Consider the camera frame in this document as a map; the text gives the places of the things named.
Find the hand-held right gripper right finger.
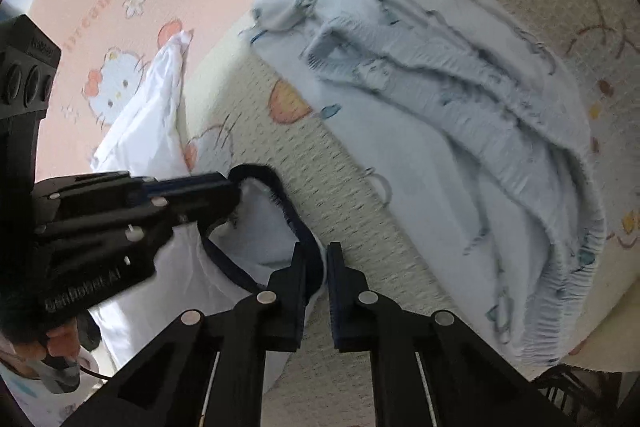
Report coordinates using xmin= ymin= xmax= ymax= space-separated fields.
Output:
xmin=326 ymin=241 xmax=576 ymax=427

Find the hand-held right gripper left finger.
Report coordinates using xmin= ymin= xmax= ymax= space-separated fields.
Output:
xmin=60 ymin=242 xmax=309 ymax=427

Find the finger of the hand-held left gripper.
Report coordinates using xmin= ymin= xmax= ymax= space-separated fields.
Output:
xmin=130 ymin=172 xmax=242 ymax=201
xmin=164 ymin=197 xmax=243 ymax=236

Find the person's left hand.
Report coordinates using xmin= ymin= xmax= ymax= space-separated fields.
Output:
xmin=12 ymin=318 xmax=83 ymax=363

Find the black cable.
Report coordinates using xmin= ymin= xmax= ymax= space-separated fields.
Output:
xmin=77 ymin=364 xmax=118 ymax=380

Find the light blue printed garment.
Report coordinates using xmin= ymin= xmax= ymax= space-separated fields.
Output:
xmin=240 ymin=0 xmax=608 ymax=367

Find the black metal frame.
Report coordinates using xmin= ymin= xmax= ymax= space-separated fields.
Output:
xmin=530 ymin=363 xmax=623 ymax=408

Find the white T-shirt with navy collar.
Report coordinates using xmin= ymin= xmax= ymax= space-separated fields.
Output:
xmin=89 ymin=28 xmax=328 ymax=395

